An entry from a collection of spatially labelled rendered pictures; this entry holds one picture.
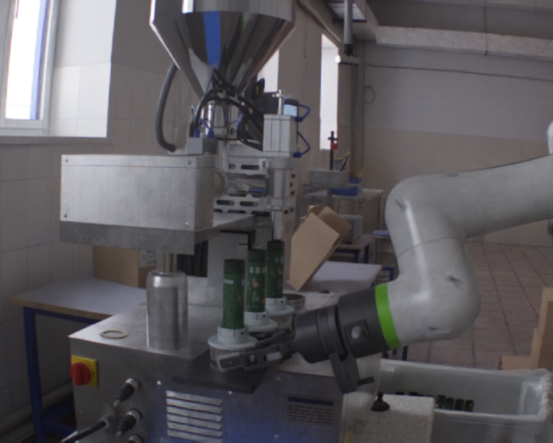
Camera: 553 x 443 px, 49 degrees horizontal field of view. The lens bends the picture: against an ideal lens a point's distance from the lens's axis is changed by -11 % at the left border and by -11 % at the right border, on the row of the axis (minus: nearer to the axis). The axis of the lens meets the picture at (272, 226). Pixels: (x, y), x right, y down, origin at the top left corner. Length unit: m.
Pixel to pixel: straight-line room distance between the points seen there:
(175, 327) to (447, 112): 10.43
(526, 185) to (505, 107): 10.48
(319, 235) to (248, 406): 1.86
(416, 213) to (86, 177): 0.55
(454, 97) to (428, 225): 10.51
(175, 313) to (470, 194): 0.50
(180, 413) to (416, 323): 0.43
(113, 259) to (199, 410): 1.92
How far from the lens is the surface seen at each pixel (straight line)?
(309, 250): 2.86
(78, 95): 3.65
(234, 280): 0.93
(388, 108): 11.40
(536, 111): 11.47
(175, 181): 1.04
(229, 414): 1.06
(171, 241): 1.05
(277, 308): 1.15
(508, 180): 0.93
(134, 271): 2.86
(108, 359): 1.13
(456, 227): 0.90
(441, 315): 0.85
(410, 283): 0.87
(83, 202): 1.12
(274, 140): 1.12
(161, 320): 1.08
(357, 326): 0.87
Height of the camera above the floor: 1.35
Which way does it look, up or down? 6 degrees down
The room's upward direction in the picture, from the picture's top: 2 degrees clockwise
